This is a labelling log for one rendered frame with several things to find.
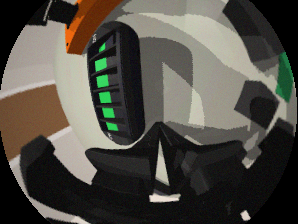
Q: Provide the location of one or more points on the dark grey switch panel with green rocker switches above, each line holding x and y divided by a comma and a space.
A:
115, 82

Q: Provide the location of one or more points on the green flat panel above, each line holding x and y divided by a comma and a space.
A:
285, 78

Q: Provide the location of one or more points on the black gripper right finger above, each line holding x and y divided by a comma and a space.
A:
182, 157

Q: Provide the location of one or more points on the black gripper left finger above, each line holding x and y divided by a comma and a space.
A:
138, 161

